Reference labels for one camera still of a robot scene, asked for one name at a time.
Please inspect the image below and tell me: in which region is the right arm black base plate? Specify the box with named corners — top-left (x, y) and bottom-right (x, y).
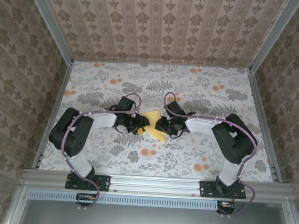
top-left (199, 180), bottom-right (247, 201)

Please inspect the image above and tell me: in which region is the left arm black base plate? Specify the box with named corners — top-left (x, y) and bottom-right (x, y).
top-left (64, 172), bottom-right (110, 192)

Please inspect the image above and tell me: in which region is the wide aluminium frame rail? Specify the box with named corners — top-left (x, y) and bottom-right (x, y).
top-left (20, 167), bottom-right (293, 204)

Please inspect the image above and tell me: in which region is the thin aluminium rail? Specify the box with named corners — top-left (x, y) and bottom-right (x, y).
top-left (71, 57), bottom-right (252, 72)

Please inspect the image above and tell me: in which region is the right aluminium side rail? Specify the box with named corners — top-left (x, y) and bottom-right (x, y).
top-left (243, 69), bottom-right (290, 183)

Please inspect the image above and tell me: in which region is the right aluminium frame post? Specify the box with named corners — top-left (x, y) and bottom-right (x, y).
top-left (248, 0), bottom-right (299, 78)

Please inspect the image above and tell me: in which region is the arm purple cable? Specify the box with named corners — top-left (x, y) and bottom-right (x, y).
top-left (157, 91), bottom-right (262, 220)
top-left (57, 88), bottom-right (143, 215)

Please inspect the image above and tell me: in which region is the grey slotted cable duct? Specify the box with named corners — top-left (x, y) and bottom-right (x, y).
top-left (28, 189), bottom-right (236, 212)

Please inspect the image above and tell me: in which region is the aluminium side rail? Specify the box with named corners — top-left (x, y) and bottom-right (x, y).
top-left (243, 69), bottom-right (290, 183)
top-left (31, 58), bottom-right (74, 171)

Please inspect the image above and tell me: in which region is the floral table covering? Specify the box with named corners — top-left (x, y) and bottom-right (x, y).
top-left (38, 56), bottom-right (281, 185)

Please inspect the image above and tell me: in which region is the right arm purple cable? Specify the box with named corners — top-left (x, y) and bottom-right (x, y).
top-left (157, 91), bottom-right (262, 220)

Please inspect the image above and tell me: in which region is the left aluminium frame post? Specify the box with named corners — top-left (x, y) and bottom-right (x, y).
top-left (20, 0), bottom-right (78, 65)

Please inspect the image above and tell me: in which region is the aluminium frame post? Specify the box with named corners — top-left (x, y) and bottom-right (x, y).
top-left (20, 0), bottom-right (78, 65)
top-left (248, 0), bottom-right (299, 78)

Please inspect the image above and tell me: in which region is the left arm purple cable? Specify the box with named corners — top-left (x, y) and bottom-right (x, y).
top-left (57, 88), bottom-right (143, 215)

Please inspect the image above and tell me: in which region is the grey metal panel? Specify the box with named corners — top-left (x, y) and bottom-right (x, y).
top-left (19, 198), bottom-right (295, 224)

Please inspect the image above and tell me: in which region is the yellow cloth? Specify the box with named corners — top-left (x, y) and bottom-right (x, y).
top-left (139, 108), bottom-right (170, 145)

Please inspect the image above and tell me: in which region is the left aluminium side rail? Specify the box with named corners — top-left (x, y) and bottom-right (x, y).
top-left (31, 58), bottom-right (74, 171)

